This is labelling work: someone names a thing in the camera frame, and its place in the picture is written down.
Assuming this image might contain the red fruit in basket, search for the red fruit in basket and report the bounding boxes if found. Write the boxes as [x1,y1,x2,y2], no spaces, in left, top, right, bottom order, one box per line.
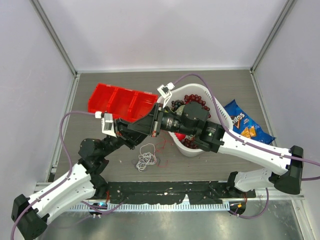
[175,133,186,142]

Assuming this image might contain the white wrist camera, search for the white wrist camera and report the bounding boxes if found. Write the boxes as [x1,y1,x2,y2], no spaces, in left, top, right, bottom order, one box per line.
[157,82,175,107]
[94,111,117,137]

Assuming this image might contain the white cable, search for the white cable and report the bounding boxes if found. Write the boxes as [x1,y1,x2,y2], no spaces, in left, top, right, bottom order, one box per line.
[137,142,157,172]

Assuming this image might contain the dark blue grape bunch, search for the dark blue grape bunch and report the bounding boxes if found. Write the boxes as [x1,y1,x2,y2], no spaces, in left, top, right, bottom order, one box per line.
[171,100,185,112]

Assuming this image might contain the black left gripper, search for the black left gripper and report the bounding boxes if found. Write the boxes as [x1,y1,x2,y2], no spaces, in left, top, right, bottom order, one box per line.
[99,117,146,158]

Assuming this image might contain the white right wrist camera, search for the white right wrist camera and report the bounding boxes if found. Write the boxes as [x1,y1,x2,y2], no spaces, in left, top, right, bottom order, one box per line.
[157,82,175,107]

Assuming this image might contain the red cable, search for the red cable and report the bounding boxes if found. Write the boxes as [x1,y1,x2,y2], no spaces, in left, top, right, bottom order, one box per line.
[153,132,171,168]

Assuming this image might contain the red bin compartment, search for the red bin compartment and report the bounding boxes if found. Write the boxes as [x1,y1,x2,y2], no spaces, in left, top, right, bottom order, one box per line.
[106,87,136,121]
[124,91,158,122]

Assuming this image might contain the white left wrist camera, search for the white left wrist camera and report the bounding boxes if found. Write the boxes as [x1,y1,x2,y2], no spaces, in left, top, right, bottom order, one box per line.
[94,111,117,137]

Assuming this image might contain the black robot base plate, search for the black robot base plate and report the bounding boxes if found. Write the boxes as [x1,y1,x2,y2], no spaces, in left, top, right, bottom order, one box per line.
[87,180,257,205]

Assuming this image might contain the white plastic fruit basket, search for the white plastic fruit basket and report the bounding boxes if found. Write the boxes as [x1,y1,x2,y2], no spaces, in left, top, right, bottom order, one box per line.
[167,83,239,157]

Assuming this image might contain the blue chips bag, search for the blue chips bag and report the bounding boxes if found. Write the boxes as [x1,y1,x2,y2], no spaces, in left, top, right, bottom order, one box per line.
[224,99,276,145]

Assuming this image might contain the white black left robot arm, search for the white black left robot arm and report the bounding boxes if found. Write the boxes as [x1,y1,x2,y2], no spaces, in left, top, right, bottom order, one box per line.
[10,119,146,240]

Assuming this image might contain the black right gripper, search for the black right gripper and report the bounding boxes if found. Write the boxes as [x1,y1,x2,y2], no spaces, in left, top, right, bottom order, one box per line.
[128,103,197,138]

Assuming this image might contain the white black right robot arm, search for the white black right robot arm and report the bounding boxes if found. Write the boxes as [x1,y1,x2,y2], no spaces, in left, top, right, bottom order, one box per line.
[128,102,303,198]

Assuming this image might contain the dark red grape bunch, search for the dark red grape bunch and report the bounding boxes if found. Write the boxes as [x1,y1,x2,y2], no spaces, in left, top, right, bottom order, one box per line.
[180,137,199,150]
[184,94,210,112]

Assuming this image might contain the red bin right compartment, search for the red bin right compartment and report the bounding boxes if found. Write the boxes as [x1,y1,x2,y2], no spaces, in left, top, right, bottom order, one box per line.
[124,91,158,122]

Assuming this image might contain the red bin middle compartment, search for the red bin middle compartment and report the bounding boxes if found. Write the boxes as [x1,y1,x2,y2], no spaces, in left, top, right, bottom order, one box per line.
[106,87,136,121]

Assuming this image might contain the green netted melon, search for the green netted melon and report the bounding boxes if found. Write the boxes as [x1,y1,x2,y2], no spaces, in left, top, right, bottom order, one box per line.
[175,105,185,116]

